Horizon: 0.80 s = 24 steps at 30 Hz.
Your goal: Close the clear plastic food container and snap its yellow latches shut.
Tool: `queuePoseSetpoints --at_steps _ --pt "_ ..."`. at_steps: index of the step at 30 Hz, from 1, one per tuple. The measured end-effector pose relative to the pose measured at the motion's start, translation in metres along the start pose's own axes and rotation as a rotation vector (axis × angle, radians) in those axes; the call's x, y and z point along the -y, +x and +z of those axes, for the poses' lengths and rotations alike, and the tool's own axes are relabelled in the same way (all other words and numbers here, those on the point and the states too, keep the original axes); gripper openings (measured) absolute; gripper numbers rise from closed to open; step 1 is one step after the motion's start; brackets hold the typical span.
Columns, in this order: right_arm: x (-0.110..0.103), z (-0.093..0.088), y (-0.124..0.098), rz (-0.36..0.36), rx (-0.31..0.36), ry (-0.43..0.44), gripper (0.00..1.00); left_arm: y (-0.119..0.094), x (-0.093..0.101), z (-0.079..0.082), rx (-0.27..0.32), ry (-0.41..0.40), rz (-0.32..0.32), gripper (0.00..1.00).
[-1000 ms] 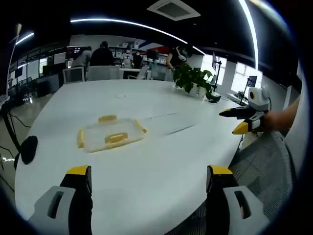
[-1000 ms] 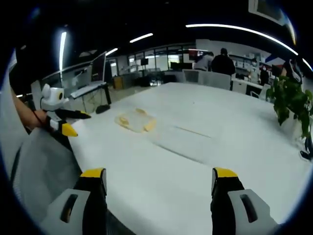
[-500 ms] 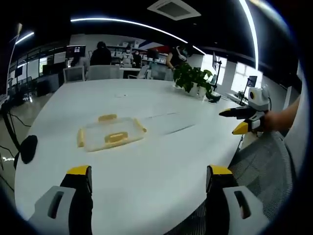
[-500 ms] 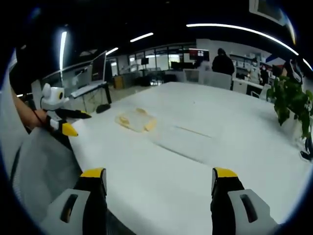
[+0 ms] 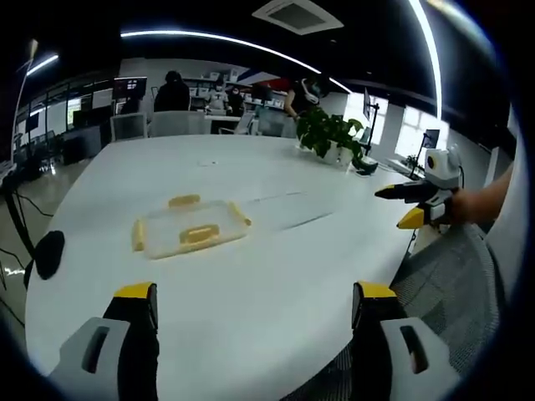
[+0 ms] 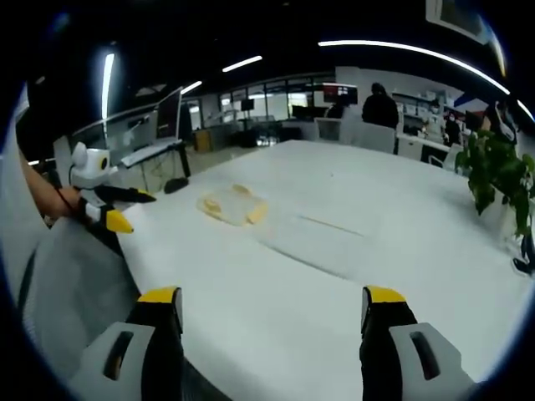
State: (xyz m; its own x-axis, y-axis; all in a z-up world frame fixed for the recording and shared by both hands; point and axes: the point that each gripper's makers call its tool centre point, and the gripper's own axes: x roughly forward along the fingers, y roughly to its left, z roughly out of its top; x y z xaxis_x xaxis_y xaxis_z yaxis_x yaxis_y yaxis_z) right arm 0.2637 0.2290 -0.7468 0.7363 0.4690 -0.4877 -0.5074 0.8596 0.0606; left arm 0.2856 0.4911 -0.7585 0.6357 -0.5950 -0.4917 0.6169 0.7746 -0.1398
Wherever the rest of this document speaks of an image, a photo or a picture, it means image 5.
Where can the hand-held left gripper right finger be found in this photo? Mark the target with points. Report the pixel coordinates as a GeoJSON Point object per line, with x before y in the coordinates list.
{"type": "Point", "coordinates": [401, 359]}

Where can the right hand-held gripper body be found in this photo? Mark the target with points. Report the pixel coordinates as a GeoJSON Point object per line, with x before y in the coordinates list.
{"type": "Point", "coordinates": [444, 171]}

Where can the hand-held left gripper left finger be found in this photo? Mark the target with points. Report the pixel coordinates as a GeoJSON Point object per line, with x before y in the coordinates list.
{"type": "Point", "coordinates": [104, 359]}

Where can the clear plastic container lid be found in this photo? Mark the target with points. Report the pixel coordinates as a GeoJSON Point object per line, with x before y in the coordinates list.
{"type": "Point", "coordinates": [196, 227]}

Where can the person's right hand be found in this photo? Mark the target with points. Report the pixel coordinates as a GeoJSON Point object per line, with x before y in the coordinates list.
{"type": "Point", "coordinates": [463, 206]}

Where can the small black object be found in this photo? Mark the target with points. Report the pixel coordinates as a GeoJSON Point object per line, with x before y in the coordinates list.
{"type": "Point", "coordinates": [367, 168]}

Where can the grey mesh office chair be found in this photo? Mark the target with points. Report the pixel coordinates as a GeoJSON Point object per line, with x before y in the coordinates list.
{"type": "Point", "coordinates": [451, 288]}

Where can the monitor on black stand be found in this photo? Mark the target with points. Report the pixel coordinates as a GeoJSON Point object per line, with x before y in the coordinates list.
{"type": "Point", "coordinates": [370, 110]}

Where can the green potted plant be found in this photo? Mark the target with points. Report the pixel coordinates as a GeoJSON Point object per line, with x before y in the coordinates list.
{"type": "Point", "coordinates": [328, 133]}

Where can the black round object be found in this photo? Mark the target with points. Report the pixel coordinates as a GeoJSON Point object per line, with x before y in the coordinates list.
{"type": "Point", "coordinates": [50, 255]}

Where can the long ceiling light strip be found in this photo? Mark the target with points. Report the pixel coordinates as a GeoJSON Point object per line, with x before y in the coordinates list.
{"type": "Point", "coordinates": [234, 44]}
{"type": "Point", "coordinates": [430, 54]}

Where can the black tripod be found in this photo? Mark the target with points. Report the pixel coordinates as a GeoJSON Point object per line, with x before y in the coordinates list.
{"type": "Point", "coordinates": [16, 217]}

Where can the white office chair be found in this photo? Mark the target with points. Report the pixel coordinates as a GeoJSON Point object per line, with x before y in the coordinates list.
{"type": "Point", "coordinates": [238, 124]}
{"type": "Point", "coordinates": [177, 123]}
{"type": "Point", "coordinates": [128, 126]}

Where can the ceiling air vent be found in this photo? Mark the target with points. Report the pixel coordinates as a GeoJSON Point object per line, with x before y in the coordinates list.
{"type": "Point", "coordinates": [297, 14]}

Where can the dark computer monitor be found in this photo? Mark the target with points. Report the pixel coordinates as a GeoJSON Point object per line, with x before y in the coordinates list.
{"type": "Point", "coordinates": [130, 87]}

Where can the short ceiling light strip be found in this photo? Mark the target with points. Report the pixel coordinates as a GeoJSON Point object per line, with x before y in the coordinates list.
{"type": "Point", "coordinates": [42, 65]}

